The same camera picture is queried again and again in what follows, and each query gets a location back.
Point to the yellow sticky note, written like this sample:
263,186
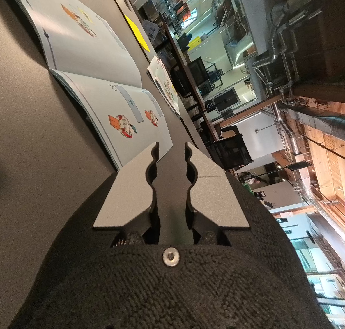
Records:
136,29

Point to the black mesh office chair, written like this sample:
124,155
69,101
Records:
231,151

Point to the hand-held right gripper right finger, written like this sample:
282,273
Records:
215,199

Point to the sheet with black silhouettes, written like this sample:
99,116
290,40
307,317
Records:
149,29

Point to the open instruction booklet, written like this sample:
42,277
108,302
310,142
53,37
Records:
94,51

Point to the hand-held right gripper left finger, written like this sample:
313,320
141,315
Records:
129,199

